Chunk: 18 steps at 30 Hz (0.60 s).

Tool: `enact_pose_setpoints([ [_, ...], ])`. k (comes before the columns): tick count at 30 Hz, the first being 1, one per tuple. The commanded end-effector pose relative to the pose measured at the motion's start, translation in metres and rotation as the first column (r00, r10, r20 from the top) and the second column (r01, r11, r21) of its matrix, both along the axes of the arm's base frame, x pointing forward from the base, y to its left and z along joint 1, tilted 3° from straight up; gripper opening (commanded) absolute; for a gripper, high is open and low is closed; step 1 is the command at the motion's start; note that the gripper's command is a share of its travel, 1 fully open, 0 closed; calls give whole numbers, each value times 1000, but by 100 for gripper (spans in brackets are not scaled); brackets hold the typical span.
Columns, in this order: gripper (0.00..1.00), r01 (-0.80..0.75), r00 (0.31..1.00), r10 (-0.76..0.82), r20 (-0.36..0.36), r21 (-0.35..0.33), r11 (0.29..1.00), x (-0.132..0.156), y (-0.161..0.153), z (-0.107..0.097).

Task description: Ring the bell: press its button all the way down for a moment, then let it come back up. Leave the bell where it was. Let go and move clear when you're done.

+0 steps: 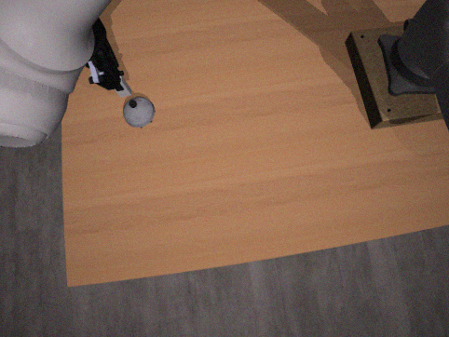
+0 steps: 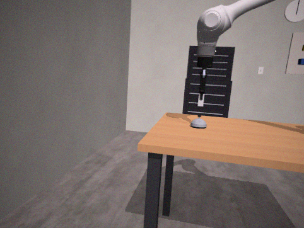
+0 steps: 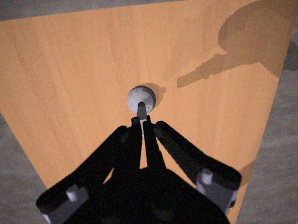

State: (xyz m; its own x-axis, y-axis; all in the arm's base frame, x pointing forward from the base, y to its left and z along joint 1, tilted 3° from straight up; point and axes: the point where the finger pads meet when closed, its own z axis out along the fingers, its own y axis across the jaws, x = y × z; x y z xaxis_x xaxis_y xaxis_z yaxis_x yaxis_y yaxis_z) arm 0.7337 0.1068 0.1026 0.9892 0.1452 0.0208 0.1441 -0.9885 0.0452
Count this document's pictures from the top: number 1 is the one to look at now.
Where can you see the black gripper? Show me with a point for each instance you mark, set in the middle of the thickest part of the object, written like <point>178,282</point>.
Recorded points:
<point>101,64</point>

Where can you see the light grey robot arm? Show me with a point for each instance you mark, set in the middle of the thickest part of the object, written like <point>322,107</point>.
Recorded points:
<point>45,45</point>

